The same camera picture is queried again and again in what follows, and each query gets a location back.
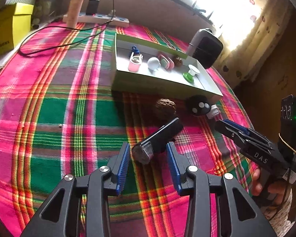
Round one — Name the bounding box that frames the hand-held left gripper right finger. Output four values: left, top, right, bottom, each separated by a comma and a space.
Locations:
166, 142, 278, 237

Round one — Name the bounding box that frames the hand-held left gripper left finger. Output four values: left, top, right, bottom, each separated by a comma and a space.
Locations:
20, 142, 131, 237

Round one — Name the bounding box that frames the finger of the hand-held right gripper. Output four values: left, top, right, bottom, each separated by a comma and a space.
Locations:
223, 118, 272, 150
214, 119, 250, 149

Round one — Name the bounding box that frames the black shaver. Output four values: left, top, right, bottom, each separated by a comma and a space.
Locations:
131, 117, 184, 165

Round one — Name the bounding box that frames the black white round gadget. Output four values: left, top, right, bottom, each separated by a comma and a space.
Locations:
186, 95, 220, 120

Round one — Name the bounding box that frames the large walnut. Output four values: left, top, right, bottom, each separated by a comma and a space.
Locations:
155, 98, 176, 121

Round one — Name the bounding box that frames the green white spool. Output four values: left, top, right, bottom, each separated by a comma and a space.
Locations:
183, 65, 200, 82

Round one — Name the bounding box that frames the green white cardboard box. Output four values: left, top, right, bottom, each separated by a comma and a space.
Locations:
112, 33, 224, 99

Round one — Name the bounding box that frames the pink green case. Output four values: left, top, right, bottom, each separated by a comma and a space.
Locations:
158, 52, 174, 71

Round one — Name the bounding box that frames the pink cup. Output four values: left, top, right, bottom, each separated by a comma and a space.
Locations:
128, 54, 143, 72

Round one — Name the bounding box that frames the white round jar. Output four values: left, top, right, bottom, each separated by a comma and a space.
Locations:
147, 57, 161, 70

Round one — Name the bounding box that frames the person's right forearm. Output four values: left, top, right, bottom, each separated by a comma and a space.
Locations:
261, 193, 296, 228

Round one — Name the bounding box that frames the person's right hand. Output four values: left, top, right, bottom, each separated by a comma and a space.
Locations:
251, 166, 290, 201

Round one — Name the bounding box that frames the plaid blanket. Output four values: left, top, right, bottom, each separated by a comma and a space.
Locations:
0, 21, 258, 237

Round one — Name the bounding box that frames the grey portable fan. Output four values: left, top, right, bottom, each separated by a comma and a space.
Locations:
186, 28, 224, 70

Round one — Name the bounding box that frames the yellow patterned curtain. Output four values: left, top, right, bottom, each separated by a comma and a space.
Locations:
212, 0, 294, 89

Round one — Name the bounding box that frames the white power strip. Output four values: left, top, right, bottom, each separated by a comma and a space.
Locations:
63, 12, 130, 27

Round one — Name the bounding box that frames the black charger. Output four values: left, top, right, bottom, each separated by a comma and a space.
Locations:
86, 0, 100, 16

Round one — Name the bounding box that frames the pale pink tube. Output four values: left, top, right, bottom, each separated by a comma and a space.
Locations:
65, 0, 89, 28

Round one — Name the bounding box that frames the glass jar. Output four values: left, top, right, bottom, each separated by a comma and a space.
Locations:
31, 0, 57, 29

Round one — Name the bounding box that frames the yellow box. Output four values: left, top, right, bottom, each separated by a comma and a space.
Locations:
0, 2, 35, 57

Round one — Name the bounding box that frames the black cable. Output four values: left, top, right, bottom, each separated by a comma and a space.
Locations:
18, 0, 115, 57

